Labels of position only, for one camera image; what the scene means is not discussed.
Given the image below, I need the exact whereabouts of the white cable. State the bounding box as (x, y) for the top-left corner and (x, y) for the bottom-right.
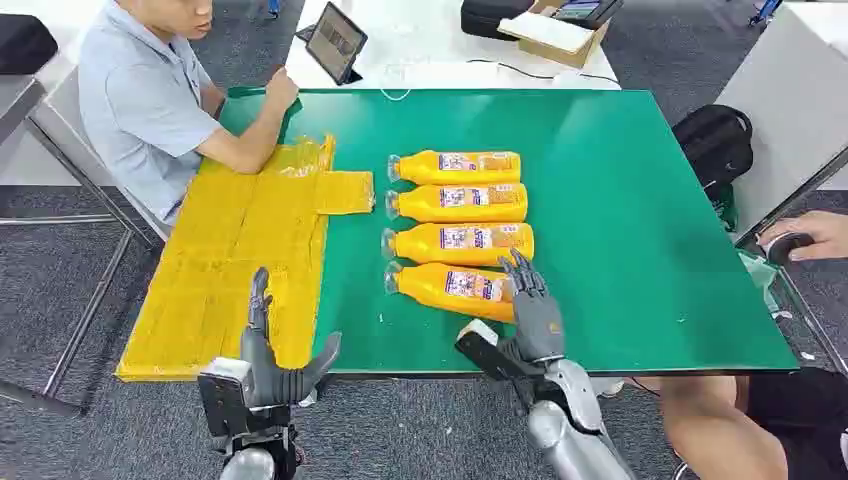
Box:
(377, 62), (416, 103)

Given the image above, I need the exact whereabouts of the white table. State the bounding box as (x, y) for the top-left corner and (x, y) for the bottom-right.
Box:
(284, 0), (623, 92)

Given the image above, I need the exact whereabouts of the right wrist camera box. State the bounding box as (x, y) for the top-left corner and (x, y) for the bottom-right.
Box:
(455, 319), (531, 384)

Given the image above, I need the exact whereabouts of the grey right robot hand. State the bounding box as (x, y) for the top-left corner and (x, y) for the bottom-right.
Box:
(496, 248), (568, 366)

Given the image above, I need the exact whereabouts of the black backpack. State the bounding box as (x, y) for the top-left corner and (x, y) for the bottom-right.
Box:
(671, 103), (755, 201)

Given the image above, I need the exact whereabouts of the black tablet on stand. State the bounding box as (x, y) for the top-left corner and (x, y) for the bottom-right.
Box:
(294, 1), (370, 87)

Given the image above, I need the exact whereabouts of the orange drink bottle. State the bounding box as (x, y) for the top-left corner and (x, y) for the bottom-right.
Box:
(380, 222), (536, 268)
(387, 149), (523, 187)
(384, 261), (519, 325)
(384, 183), (530, 225)

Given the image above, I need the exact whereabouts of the grey table with metal frame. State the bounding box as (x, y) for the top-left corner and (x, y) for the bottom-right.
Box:
(715, 0), (848, 379)

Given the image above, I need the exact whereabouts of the clear plastic bag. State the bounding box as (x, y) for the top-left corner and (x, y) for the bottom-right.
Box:
(737, 250), (794, 321)

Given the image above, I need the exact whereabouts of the seated person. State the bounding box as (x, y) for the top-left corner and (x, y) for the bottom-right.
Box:
(77, 0), (301, 225)

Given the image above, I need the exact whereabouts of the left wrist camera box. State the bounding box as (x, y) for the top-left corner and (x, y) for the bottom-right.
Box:
(197, 357), (254, 440)

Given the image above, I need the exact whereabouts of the black pouch bag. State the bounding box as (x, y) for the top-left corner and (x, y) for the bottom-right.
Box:
(460, 0), (535, 42)

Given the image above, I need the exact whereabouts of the yellow plastic sheet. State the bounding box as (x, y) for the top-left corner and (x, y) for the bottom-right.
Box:
(115, 134), (376, 384)

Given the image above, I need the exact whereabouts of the grey metal frame bench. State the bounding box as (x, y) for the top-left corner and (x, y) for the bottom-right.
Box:
(0, 66), (175, 420)

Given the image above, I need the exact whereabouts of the green table mat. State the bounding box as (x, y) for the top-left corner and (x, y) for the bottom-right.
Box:
(215, 87), (800, 376)

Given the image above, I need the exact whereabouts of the cardboard box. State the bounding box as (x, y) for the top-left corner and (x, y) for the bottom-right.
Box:
(496, 0), (611, 70)

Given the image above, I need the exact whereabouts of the black handheld terminal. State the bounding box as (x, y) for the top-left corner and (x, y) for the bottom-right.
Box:
(551, 0), (625, 30)

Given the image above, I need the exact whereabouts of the green plastic bag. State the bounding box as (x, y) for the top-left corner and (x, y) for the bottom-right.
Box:
(711, 182), (741, 234)

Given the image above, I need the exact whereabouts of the person beside robot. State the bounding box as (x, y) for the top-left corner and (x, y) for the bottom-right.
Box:
(659, 210), (848, 480)

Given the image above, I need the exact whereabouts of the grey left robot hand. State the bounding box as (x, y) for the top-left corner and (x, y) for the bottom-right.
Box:
(240, 266), (343, 409)

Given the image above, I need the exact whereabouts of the black cushion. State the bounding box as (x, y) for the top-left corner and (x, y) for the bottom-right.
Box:
(0, 13), (60, 76)

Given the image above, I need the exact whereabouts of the black cable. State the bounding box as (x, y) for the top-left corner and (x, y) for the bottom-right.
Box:
(466, 58), (621, 87)

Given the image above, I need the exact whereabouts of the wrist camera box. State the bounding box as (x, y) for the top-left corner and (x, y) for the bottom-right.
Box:
(455, 319), (531, 384)
(197, 357), (254, 440)

